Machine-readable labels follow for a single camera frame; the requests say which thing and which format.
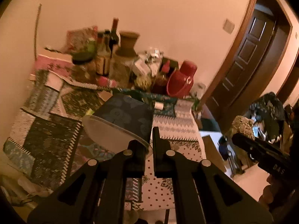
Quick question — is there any beige wall switch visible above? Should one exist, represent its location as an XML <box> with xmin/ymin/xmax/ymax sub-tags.
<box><xmin>223</xmin><ymin>19</ymin><xmax>235</xmax><ymax>34</ymax></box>

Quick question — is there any large glass jar under vase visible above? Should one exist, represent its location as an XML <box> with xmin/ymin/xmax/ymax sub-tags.
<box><xmin>109</xmin><ymin>53</ymin><xmax>138</xmax><ymax>88</ymax></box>

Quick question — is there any green textured round fruit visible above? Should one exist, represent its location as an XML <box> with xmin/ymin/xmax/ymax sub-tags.
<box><xmin>134</xmin><ymin>75</ymin><xmax>152</xmax><ymax>91</ymax></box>

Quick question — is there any patterned red gift box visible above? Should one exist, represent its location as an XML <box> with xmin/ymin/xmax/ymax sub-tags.
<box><xmin>65</xmin><ymin>25</ymin><xmax>98</xmax><ymax>54</ymax></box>

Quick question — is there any crumpled silver foil wrapper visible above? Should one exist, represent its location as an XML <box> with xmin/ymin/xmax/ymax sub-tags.
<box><xmin>138</xmin><ymin>48</ymin><xmax>164</xmax><ymax>64</ymax></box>

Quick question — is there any brown clay vase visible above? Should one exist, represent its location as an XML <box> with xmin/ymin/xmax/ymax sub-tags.
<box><xmin>115</xmin><ymin>31</ymin><xmax>140</xmax><ymax>58</ymax></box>

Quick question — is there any black-lidded glass jar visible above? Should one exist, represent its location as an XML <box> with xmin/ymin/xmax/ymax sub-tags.
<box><xmin>71</xmin><ymin>52</ymin><xmax>96</xmax><ymax>83</ymax></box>

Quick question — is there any amber glass liquor bottle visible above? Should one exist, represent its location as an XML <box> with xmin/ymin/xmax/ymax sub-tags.
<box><xmin>96</xmin><ymin>33</ymin><xmax>111</xmax><ymax>76</ymax></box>

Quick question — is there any person's right hand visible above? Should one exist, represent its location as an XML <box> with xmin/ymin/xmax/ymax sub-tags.
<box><xmin>258</xmin><ymin>175</ymin><xmax>295</xmax><ymax>210</ymax></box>

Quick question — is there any dark red-capped wine bottle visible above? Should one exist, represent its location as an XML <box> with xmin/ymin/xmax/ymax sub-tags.
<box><xmin>109</xmin><ymin>18</ymin><xmax>119</xmax><ymax>52</ymax></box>

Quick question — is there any pink printed flat box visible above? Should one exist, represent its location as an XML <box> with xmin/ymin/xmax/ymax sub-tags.
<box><xmin>33</xmin><ymin>55</ymin><xmax>73</xmax><ymax>77</ymax></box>

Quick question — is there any small green bottle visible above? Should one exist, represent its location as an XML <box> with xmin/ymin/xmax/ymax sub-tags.
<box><xmin>87</xmin><ymin>38</ymin><xmax>96</xmax><ymax>54</ymax></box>

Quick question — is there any patchwork patterned tablecloth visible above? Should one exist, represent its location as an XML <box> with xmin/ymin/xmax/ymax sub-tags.
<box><xmin>3</xmin><ymin>70</ymin><xmax>206</xmax><ymax>210</ymax></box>

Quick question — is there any clothes-covered chair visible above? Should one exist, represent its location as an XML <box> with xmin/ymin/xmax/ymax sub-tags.
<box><xmin>245</xmin><ymin>92</ymin><xmax>295</xmax><ymax>147</ymax></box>

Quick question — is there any dark brown wooden door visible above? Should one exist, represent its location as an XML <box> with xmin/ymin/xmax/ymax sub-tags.
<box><xmin>206</xmin><ymin>10</ymin><xmax>275</xmax><ymax>121</ymax></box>

